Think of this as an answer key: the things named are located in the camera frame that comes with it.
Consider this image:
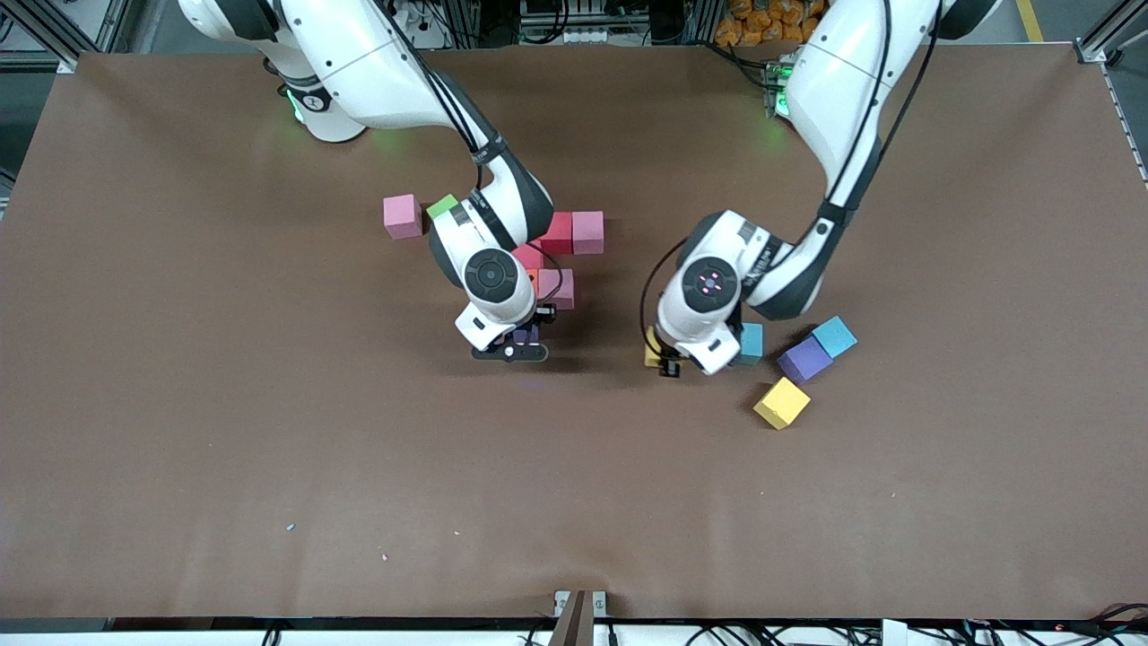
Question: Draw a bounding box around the pile of orange items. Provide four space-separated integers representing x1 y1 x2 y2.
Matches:
715 0 828 48

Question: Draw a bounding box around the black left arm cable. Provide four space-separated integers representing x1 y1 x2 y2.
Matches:
639 0 943 360

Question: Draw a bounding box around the aluminium frame post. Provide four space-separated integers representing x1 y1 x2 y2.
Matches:
1074 0 1148 68
0 0 135 73

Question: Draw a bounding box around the pink foam cube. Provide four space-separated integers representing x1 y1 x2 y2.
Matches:
383 194 424 240
536 268 575 311
571 211 605 256

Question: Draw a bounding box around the metal table edge bracket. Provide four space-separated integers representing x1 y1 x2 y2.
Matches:
553 589 608 646

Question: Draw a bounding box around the white power strip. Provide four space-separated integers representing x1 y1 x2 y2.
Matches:
399 0 449 50

